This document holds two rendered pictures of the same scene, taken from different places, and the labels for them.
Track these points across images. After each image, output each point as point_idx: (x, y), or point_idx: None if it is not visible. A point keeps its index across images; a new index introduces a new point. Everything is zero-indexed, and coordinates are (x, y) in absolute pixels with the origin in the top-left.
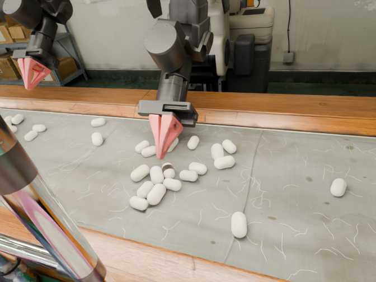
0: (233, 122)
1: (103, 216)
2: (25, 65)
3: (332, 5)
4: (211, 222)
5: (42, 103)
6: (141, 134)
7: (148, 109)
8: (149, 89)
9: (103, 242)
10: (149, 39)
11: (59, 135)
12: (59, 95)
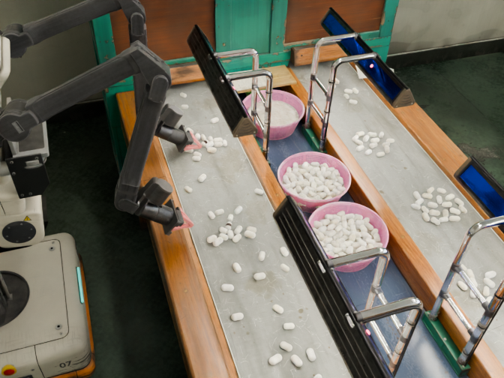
0: (157, 138)
1: (235, 151)
2: (184, 213)
3: None
4: (217, 127)
5: (187, 238)
6: (184, 168)
7: (190, 136)
8: (141, 181)
9: (244, 137)
10: (178, 112)
11: (208, 203)
12: (173, 232)
